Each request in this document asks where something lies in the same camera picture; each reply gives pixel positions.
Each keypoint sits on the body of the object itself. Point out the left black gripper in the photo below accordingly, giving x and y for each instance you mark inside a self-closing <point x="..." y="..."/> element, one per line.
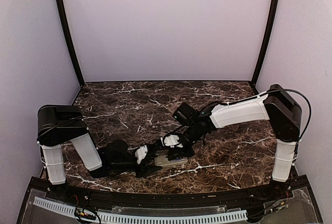
<point x="149" y="169"/>

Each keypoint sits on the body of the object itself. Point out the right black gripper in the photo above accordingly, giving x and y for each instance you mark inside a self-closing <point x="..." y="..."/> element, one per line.
<point x="173" y="152"/>

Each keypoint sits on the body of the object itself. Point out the grey remote control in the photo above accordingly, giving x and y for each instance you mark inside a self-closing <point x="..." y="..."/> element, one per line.
<point x="162" y="160"/>

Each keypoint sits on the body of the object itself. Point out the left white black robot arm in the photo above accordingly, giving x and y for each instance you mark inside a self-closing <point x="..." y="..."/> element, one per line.
<point x="58" y="124"/>

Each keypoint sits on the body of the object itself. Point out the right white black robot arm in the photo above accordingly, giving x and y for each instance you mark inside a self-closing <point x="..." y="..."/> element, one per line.
<point x="274" y="105"/>

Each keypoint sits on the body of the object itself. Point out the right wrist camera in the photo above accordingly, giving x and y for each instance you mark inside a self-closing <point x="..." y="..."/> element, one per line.
<point x="170" y="140"/>

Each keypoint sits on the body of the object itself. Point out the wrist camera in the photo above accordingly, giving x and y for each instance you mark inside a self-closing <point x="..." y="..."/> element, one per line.
<point x="145" y="153"/>
<point x="170" y="140"/>

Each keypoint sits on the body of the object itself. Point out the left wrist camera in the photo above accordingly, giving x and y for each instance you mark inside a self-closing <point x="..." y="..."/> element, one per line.
<point x="145" y="153"/>

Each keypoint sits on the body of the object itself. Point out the black front rail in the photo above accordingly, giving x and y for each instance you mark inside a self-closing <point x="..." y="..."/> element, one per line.
<point x="254" y="197"/>

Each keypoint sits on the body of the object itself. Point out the white slotted cable duct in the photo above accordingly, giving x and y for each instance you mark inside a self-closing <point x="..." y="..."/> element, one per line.
<point x="141" y="216"/>

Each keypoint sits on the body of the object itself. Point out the right black frame post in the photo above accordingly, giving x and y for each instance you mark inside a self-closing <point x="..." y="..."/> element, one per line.
<point x="265" y="42"/>

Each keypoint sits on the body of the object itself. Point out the black frame post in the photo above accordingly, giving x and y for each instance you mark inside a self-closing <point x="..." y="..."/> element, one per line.
<point x="69" y="42"/>
<point x="265" y="42"/>

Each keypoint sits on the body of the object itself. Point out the left black frame post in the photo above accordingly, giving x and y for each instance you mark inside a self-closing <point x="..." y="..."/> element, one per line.
<point x="69" y="42"/>

